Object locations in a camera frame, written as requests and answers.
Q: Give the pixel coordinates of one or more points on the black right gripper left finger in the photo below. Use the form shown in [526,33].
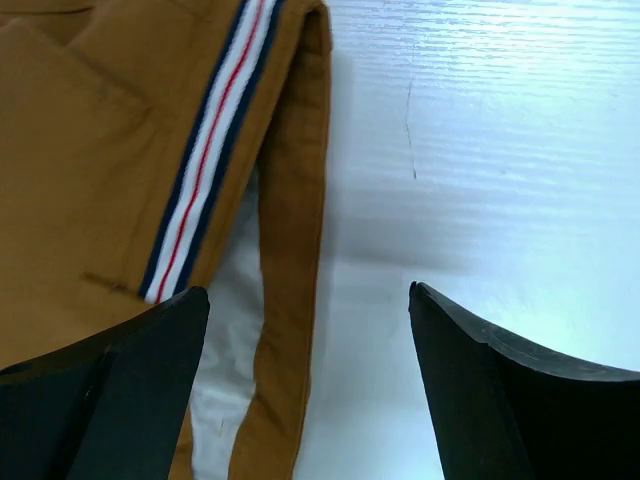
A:
[110,406]

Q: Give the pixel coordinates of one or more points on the brown trousers with striped trim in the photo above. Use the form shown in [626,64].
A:
[129,133]

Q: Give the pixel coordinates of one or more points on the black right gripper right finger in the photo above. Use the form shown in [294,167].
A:
[505,407]

